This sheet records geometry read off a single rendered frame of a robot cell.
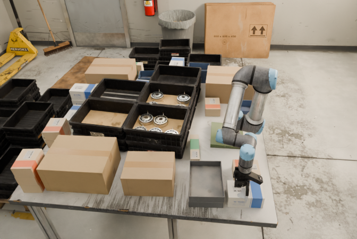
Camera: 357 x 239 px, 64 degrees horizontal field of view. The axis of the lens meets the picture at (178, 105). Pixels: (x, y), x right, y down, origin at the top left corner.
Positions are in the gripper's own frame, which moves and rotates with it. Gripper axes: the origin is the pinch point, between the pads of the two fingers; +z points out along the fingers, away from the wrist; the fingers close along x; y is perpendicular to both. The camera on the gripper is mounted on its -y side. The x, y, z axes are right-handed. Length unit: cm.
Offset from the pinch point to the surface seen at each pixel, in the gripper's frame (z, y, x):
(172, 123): -7, 45, -53
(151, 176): -10, 54, -2
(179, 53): 24, 51, -226
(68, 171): -14, 102, -1
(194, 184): 0.8, 29.1, -5.1
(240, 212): 6.2, 2.7, 9.0
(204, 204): 3.5, 23.5, 6.8
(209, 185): 0.8, 20.2, -5.0
